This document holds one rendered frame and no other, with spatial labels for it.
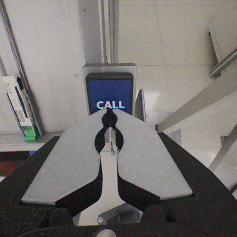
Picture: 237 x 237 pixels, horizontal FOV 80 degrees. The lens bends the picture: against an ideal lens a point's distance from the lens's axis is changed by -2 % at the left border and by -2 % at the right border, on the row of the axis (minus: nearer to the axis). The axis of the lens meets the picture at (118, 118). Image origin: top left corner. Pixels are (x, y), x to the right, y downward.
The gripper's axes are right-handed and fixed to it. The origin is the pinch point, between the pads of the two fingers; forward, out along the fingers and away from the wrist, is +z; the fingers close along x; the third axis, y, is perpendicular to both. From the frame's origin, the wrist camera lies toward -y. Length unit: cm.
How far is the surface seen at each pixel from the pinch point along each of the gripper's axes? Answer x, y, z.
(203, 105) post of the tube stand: 27.0, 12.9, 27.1
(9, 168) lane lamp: -17.7, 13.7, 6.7
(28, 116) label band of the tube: -9.8, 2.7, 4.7
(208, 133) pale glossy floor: 61, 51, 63
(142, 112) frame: 3.5, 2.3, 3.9
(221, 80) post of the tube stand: 27.4, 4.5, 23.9
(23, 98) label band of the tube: -9.8, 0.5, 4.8
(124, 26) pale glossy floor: 11, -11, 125
